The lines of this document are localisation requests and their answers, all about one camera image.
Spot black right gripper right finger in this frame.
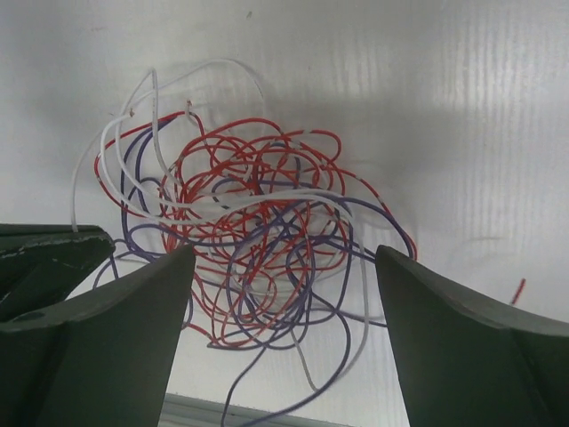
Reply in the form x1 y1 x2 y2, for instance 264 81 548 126
375 246 568 426

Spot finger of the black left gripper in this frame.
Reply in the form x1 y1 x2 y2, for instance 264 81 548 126
1 223 115 320

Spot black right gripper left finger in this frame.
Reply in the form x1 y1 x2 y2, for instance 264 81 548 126
1 246 196 426

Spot purple wire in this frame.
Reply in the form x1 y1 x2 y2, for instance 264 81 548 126
95 117 413 427

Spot red wire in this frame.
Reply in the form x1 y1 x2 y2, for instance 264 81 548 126
92 113 526 350

